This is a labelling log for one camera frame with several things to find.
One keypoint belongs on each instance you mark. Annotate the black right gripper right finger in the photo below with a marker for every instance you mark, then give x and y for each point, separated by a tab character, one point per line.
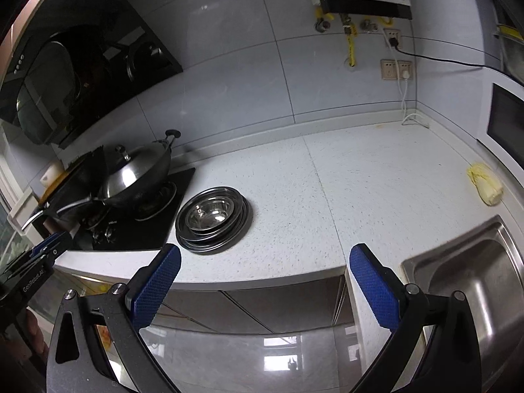
451	360

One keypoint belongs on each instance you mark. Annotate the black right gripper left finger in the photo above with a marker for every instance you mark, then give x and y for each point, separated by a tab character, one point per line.
77	360

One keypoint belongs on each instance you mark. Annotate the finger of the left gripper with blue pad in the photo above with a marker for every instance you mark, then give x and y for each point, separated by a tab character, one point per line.
53	247

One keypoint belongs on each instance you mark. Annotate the large steel plate with label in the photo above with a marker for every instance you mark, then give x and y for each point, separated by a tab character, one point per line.
221	239

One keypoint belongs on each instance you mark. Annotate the large steel bowl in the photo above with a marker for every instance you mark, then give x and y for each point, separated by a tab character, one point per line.
205	195

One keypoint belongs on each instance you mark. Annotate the person left hand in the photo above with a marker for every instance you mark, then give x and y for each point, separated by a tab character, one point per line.
35	335

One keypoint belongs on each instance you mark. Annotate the black frying pan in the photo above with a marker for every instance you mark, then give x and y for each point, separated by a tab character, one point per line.
69	208

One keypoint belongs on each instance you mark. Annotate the black gas stove top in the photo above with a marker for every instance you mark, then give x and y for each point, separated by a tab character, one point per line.
141	223

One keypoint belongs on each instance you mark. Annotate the stainless steel sink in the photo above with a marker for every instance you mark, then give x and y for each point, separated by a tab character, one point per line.
486	265

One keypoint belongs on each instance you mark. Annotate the steel bowl at right edge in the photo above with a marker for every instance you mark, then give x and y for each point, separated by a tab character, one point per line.
209	213

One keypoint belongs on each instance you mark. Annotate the yellow dish cloth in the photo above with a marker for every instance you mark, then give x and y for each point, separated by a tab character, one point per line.
488	185

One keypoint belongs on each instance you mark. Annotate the black range hood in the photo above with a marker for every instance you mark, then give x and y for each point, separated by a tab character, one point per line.
77	61

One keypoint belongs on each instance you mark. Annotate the white microwave oven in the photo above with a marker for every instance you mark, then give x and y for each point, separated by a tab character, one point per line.
501	120

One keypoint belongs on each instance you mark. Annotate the white double wall socket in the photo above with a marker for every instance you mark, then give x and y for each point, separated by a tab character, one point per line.
392	70

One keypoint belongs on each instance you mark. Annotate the white wall socket upper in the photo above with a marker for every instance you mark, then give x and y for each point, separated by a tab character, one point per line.
393	37

